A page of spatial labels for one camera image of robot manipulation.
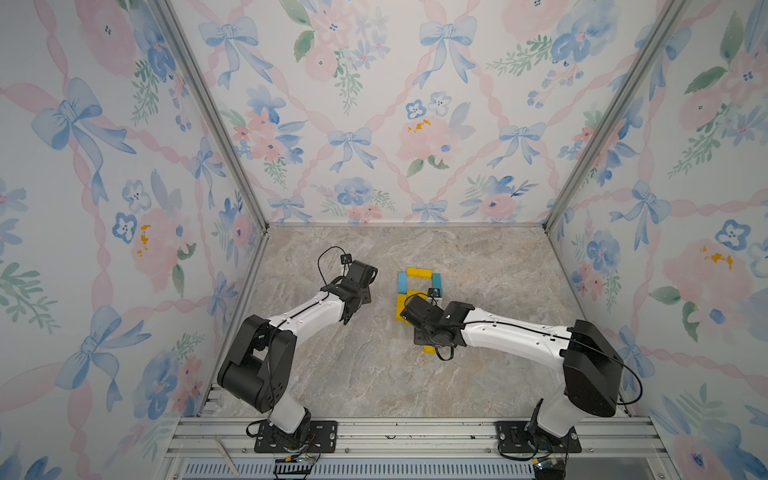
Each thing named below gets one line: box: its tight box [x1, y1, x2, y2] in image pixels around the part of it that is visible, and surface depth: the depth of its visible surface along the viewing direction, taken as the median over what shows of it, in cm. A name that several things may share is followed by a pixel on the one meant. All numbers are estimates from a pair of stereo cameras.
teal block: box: [432, 273, 443, 296], surface depth 105 cm
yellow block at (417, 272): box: [406, 268, 433, 279], surface depth 106 cm
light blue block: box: [397, 272, 408, 295], surface depth 105 cm
